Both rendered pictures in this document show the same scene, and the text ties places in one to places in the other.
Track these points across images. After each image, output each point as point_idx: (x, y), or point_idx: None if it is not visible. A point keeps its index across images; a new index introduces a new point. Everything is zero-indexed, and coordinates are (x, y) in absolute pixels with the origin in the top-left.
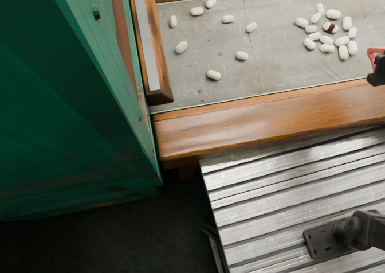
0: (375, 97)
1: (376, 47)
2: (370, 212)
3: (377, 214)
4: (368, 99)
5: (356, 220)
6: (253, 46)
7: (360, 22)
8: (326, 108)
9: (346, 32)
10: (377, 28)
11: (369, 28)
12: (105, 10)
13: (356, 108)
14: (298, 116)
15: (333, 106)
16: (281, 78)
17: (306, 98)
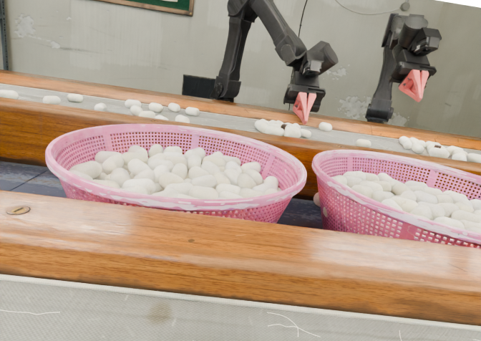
0: (379, 125)
1: (424, 84)
2: (383, 108)
3: (384, 103)
4: (384, 125)
5: (393, 108)
6: None
7: (396, 150)
8: (421, 130)
9: (411, 150)
10: (375, 145)
11: (384, 146)
12: None
13: (394, 126)
14: (443, 133)
15: (415, 130)
16: (468, 151)
17: (441, 135)
